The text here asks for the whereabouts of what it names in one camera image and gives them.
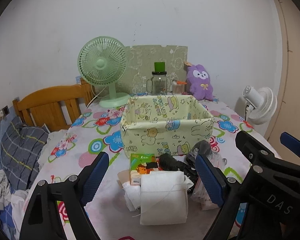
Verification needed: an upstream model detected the clear cartoon plastic bag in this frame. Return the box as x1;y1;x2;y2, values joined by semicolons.
191;151;227;211

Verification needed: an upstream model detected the grey drawstring pouch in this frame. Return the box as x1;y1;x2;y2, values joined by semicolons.
185;140;213;168

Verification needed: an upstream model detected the white cloth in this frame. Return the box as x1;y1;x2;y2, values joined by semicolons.
122;181;141;212
140;171;193;225

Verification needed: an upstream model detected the black bag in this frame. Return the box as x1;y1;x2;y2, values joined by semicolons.
159;153;198;194

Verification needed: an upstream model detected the beige door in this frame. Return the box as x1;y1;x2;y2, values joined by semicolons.
266;0;300;165

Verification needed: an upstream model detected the white standing fan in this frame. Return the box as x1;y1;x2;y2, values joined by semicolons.
235;86;277;126

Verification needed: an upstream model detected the grey plaid pillow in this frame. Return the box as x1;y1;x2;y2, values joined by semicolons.
0;116;49;191

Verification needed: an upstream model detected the green tissue pack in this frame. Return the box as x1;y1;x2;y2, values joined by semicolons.
129;153;159;186

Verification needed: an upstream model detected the white crumpled cloth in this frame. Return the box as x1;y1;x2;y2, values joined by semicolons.
122;181;141;212

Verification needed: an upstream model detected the yellow cartoon fabric box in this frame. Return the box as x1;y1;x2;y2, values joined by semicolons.
120;95;214;157

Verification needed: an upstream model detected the purple bunny plush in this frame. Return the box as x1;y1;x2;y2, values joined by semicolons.
185;62;214;101

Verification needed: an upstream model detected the floral tablecloth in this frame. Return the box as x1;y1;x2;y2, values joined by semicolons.
37;99;269;239

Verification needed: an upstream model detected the cotton swab jar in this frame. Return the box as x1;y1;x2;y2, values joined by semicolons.
172;80;187;95

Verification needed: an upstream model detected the glass mason jar mug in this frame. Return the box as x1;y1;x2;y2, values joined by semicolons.
146;71;168;95

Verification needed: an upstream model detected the green cup on jar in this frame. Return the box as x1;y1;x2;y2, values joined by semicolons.
154;62;165;73

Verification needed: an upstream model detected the green patterned cardboard panel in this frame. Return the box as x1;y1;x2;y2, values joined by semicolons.
116;45;188;94

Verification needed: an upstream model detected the green desk fan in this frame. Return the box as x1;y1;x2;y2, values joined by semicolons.
77;36;130;108

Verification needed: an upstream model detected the wall power socket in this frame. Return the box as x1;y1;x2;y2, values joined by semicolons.
0;106;10;121

